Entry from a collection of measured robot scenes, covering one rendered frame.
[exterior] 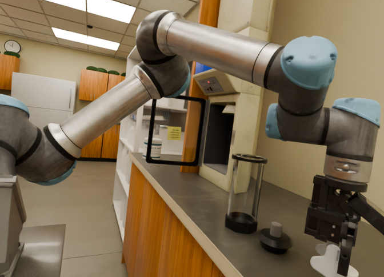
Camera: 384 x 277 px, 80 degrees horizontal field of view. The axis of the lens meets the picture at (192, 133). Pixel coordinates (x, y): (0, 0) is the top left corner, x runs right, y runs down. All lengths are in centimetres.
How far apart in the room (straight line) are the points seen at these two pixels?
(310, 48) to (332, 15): 108
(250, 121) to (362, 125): 69
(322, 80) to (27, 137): 59
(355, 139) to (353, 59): 84
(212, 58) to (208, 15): 107
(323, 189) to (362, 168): 8
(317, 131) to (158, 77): 40
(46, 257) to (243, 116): 87
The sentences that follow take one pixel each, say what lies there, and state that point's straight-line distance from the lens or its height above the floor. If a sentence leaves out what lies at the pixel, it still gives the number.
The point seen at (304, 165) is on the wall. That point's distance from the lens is 136.
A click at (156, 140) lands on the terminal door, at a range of 130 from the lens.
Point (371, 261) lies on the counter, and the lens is 85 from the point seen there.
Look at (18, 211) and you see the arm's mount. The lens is 57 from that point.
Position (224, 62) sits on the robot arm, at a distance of 45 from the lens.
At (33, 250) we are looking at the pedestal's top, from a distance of 64.
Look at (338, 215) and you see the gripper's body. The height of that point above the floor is 111.
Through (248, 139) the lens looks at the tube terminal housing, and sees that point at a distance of 113.
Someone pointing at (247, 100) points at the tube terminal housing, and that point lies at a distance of 112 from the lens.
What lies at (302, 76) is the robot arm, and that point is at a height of 134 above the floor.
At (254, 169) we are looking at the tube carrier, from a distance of 71.
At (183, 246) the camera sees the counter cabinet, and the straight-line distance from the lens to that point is 93.
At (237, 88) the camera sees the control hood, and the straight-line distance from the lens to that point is 109.
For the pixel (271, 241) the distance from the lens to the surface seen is 68.
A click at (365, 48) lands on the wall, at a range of 129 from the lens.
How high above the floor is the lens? 125
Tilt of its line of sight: 3 degrees down
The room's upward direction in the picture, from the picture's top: 7 degrees clockwise
